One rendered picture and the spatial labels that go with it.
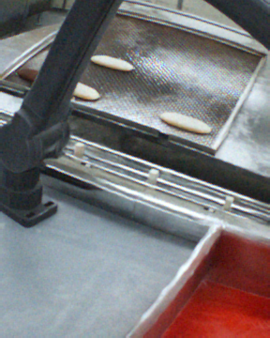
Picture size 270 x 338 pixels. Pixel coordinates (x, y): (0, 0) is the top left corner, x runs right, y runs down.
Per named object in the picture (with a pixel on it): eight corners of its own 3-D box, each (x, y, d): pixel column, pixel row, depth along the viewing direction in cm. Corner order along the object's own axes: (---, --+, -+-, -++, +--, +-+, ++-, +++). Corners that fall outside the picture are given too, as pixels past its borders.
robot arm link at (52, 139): (21, 156, 97) (1, 167, 93) (26, 99, 92) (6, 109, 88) (62, 178, 93) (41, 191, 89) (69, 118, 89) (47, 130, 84)
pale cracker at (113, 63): (87, 61, 132) (88, 57, 131) (96, 55, 135) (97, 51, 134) (127, 72, 129) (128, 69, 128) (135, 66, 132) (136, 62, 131)
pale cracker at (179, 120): (157, 121, 115) (157, 115, 115) (164, 111, 118) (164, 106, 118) (207, 137, 113) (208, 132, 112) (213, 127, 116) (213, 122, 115)
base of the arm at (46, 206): (-21, 196, 96) (27, 229, 91) (-20, 155, 92) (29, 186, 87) (9, 179, 102) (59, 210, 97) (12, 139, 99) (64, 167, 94)
